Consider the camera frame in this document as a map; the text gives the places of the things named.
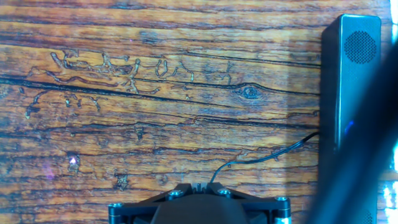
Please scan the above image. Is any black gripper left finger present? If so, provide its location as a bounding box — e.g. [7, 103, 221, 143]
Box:
[107, 182, 195, 224]

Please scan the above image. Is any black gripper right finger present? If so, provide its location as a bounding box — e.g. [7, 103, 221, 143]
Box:
[204, 182, 292, 224]

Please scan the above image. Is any black speaker bar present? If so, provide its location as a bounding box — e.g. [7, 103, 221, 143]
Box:
[319, 13, 382, 224]

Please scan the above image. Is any glossy wood grain mat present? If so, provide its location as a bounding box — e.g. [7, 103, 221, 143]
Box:
[0, 0, 392, 224]

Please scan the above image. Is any thin black speaker cable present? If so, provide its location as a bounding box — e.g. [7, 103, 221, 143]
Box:
[210, 131, 321, 184]

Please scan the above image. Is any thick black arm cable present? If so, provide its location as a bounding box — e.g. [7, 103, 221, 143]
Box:
[306, 40, 398, 224]

